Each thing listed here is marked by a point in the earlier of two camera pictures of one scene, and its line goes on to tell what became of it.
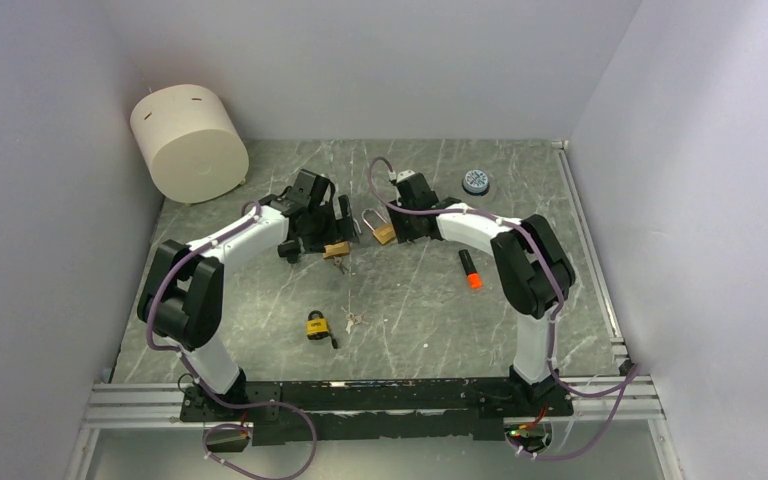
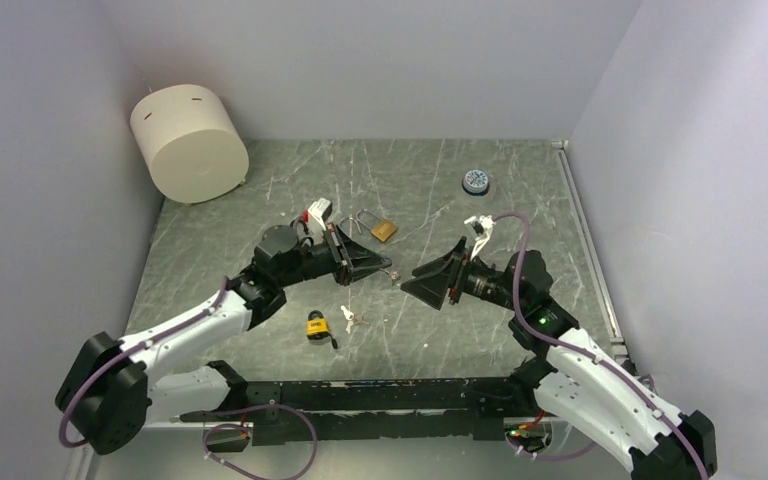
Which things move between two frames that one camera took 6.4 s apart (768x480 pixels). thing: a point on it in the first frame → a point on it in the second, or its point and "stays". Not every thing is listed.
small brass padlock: (384, 233) stays
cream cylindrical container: (190, 144) stays
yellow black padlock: (317, 328) stays
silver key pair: (351, 319) stays
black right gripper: (403, 234) → (433, 279)
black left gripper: (339, 230) → (353, 261)
